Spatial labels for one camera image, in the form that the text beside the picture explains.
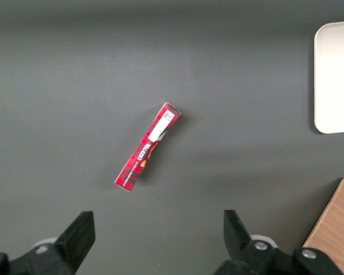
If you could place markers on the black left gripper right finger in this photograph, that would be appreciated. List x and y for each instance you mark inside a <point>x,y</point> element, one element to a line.
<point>238,237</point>

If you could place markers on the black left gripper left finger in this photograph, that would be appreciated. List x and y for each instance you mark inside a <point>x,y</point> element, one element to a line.
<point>74,240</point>

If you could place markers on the red plaid cookie box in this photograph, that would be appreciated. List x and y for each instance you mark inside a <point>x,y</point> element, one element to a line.
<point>148,147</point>

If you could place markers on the white rounded plastic tray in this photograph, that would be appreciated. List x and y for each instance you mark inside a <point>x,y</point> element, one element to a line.
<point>336,77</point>

